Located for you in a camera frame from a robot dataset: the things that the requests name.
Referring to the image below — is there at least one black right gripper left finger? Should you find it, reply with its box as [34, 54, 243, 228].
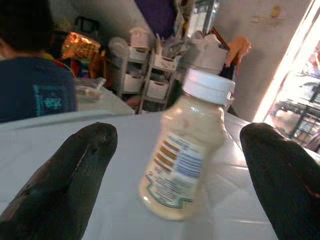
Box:
[0, 121, 119, 240]

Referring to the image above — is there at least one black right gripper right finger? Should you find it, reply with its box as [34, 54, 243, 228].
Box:
[239, 122, 320, 240]

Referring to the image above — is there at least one clear plastic food container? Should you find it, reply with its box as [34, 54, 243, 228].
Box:
[74, 76, 108, 99]

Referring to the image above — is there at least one cream drink bottle white cap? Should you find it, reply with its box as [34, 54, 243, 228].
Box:
[136, 67, 237, 222]

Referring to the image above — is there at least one person in dark blue shirt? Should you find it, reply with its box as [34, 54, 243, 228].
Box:
[0, 0, 78, 124]

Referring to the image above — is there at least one shiny orange foil bag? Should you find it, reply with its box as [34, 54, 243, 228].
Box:
[60, 31, 102, 60]

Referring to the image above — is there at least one orange cloth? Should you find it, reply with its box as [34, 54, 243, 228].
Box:
[226, 35, 252, 68]

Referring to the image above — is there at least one white drawer storage rack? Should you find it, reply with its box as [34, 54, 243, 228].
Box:
[109, 37, 181, 114]

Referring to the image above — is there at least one white plastic bucket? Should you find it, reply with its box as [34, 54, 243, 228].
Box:
[185, 32, 230, 75]

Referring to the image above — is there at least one white round lidded container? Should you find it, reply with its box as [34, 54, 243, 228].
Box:
[129, 26, 150, 49]

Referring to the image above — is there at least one purple hanging cloth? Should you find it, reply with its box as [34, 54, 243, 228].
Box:
[134, 0, 179, 39]

